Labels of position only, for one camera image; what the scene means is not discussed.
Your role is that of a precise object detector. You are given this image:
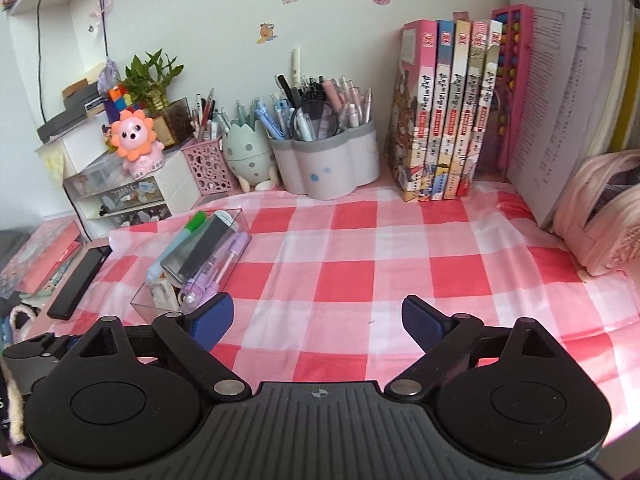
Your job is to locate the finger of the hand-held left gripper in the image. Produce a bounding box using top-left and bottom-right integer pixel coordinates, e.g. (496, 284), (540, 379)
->
(30, 332), (83, 358)

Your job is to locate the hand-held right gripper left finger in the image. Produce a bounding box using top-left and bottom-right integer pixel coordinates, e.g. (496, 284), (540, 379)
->
(77, 291), (253, 403)

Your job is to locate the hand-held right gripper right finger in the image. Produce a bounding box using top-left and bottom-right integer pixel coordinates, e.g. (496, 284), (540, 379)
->
(384, 295), (558, 403)

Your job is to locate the purple charm pen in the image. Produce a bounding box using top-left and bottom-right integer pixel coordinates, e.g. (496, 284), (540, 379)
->
(179, 279), (222, 312)

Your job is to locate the white eraser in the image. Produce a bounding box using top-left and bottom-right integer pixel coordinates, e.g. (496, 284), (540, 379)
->
(152, 280), (179, 309)

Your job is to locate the purple mechanical pencil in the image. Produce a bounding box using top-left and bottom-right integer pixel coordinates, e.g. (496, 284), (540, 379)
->
(197, 232), (251, 293)

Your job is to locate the black marker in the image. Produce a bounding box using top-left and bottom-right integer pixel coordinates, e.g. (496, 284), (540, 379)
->
(162, 220), (242, 285)

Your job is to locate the clear plastic organizer box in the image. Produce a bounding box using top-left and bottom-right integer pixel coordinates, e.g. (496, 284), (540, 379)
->
(130, 207), (252, 326)

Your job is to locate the green cap white marker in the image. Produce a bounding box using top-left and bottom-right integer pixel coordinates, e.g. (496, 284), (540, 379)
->
(146, 211), (207, 282)

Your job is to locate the white fluffy pouch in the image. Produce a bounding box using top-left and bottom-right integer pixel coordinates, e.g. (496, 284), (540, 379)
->
(7, 304), (41, 333)

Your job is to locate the black tablet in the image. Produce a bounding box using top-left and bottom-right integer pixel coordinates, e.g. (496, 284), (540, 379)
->
(47, 245), (113, 321)

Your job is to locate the pink flat box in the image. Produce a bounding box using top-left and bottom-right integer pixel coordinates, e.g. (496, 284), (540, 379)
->
(0, 220), (83, 296)

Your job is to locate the red checked tablecloth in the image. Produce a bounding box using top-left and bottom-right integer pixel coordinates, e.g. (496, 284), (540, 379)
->
(30, 180), (640, 441)

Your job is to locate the pink perforated pen holder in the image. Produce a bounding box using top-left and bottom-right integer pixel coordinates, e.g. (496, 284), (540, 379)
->
(181, 137), (236, 197)

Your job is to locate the white drawer organizer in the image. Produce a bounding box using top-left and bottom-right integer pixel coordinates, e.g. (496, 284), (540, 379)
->
(62, 150), (198, 233)

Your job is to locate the green egg pen holder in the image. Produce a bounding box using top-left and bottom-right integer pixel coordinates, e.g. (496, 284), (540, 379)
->
(222, 121), (278, 193)

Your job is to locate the clear small drawer box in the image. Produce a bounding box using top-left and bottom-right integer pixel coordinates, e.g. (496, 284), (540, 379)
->
(62, 155), (131, 197)

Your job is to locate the white flower-shaped pen holder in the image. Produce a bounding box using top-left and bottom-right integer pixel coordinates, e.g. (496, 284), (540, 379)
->
(270, 120), (381, 195)

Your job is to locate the white storage box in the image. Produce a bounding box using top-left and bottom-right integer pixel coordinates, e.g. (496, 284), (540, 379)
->
(35, 132), (118, 181)

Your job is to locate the pink lion figurine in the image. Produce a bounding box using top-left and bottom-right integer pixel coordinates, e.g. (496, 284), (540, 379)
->
(107, 107), (167, 180)

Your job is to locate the bundle of slim pens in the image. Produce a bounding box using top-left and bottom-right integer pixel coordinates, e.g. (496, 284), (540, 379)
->
(192, 87), (223, 143)

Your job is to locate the bundle of grey-green pens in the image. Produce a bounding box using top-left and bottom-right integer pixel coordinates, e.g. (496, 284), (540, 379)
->
(227, 97), (268, 133)

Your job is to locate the pink pencil bag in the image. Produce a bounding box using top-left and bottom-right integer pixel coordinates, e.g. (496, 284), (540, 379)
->
(552, 149), (640, 277)

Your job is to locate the pink spine comic book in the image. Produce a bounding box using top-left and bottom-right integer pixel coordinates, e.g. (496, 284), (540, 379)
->
(455, 19), (492, 197)
(467, 19), (504, 183)
(385, 19), (441, 203)
(425, 19), (458, 201)
(442, 19), (474, 199)

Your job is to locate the black flat box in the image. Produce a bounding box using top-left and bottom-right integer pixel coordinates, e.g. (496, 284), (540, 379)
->
(36, 62), (113, 143)

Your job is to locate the magnifying glass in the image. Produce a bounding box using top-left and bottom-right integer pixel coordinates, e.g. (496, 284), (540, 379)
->
(295, 100), (341, 141)

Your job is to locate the colourful puzzle cube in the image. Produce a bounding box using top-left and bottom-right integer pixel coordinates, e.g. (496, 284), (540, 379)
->
(107, 82), (146, 121)

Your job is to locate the bundle of blue black pens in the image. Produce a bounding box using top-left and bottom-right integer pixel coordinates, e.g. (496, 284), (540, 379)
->
(272, 49), (375, 142)

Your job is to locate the bamboo plant in vase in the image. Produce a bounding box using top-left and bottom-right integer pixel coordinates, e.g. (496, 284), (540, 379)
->
(120, 49), (196, 148)

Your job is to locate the purple hanging ornament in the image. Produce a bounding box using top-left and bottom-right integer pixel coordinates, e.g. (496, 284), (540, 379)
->
(89, 0), (122, 92)

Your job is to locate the stack of printed paper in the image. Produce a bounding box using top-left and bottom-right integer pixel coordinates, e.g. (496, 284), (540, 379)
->
(505, 0), (640, 228)

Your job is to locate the pink abacus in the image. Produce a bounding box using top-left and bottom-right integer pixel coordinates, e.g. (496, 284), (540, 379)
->
(491, 2), (533, 171)

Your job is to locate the black cable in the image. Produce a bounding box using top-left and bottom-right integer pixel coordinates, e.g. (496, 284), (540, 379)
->
(36, 0), (51, 126)

